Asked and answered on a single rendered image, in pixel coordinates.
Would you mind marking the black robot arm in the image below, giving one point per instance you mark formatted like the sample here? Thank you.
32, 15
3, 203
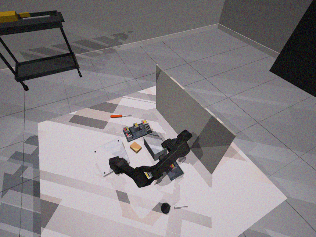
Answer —
178, 147

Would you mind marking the tan rectangular block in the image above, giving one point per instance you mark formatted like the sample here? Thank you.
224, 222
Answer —
135, 147

